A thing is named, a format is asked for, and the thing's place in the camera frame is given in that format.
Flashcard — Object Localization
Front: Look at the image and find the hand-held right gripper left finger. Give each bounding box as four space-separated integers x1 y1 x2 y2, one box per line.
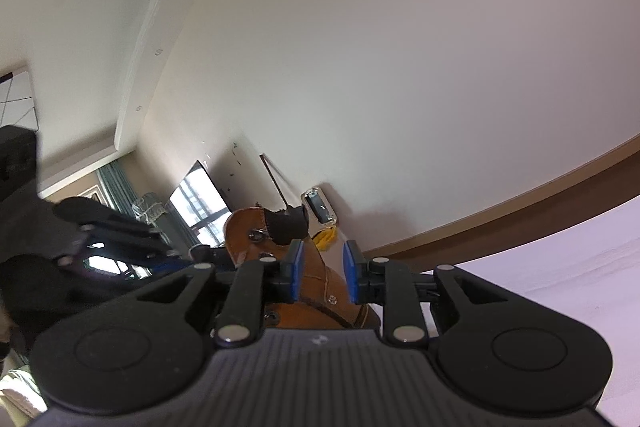
135 241 306 347

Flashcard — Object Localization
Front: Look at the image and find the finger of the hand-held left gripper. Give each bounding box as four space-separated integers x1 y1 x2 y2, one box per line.
52 234 228 281
54 197 173 254

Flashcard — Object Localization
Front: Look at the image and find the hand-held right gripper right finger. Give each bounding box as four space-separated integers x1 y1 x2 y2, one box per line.
343 241 506 346

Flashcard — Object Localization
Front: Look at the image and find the tan leather boot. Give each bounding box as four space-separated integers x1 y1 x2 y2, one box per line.
222 206 383 330

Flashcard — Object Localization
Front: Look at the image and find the teal curtain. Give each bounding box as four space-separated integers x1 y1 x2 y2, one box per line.
95 157 176 248

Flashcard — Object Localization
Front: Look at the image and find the white trash bin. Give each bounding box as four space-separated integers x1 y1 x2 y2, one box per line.
300 187 341 253

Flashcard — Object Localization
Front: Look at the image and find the flat screen television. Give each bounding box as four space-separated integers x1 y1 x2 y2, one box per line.
167 159 233 248

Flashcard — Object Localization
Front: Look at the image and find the wooden broom stick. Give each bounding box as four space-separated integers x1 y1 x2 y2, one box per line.
259 152 296 208

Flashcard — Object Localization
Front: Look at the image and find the white wire rack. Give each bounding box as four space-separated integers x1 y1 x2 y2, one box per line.
131 193 168 223

